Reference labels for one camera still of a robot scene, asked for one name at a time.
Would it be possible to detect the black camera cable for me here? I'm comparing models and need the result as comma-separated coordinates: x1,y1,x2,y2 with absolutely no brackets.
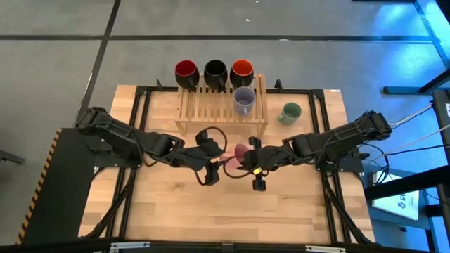
224,163,255,179
195,126,229,155

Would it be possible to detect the black cable bundle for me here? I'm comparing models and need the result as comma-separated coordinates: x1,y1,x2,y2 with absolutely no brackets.
358,142,392,184

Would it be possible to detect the white cable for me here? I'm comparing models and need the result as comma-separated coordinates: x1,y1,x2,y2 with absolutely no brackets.
388,104,450,128

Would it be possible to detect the black left camera cable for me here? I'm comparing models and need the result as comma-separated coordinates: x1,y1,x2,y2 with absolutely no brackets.
195,126,229,155

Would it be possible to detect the silver metal bracket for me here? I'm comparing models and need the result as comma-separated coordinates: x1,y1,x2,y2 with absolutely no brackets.
109,240,150,253
304,245,347,253

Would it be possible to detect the black mug orange inside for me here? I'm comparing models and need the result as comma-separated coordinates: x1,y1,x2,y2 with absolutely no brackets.
229,58,255,89

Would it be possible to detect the black metal stand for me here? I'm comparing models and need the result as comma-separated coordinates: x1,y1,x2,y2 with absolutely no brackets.
382,0,450,96

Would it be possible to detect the pink mug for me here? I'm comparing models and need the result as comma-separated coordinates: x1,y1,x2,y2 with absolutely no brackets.
223,143,249,179

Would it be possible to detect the all black mug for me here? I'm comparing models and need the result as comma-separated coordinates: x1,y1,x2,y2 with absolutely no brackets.
203,59,229,91

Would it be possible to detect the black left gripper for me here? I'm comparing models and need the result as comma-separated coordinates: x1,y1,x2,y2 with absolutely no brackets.
181,130,231,170

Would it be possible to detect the black cabinet hazard stripe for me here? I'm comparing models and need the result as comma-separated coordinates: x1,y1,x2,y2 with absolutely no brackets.
15,128,98,245

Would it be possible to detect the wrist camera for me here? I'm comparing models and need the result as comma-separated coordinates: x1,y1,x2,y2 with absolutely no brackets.
203,160,221,186
251,170,267,193

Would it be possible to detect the green mug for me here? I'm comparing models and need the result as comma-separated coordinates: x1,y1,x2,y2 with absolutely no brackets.
277,102,303,127

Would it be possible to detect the lavender mug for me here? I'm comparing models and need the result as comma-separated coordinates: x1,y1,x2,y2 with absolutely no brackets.
232,86,257,117

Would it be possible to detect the wooden slatted rack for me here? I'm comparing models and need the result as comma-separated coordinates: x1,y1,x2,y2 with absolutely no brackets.
174,73,269,138

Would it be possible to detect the black mug red inside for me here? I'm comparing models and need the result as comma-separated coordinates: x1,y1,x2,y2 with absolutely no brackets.
174,59,200,90

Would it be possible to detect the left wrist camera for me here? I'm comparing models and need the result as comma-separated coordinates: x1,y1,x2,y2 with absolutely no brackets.
203,160,221,186

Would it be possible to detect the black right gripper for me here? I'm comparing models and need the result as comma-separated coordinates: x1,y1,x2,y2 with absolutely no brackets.
241,137,295,171

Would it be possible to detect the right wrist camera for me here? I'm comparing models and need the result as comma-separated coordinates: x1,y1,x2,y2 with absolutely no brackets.
251,170,267,193

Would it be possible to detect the black table frame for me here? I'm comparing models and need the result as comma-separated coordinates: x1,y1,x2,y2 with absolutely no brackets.
79,79,375,247

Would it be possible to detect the black furniture foot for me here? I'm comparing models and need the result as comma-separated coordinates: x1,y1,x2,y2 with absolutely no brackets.
0,150,26,165

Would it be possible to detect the white printed box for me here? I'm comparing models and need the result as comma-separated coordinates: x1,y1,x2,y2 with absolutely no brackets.
371,171,421,221

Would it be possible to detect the tan cable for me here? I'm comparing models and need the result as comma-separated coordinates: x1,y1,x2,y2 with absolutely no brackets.
382,126,450,156

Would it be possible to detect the black right camera cable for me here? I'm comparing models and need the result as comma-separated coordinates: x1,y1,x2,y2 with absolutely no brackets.
224,163,255,179

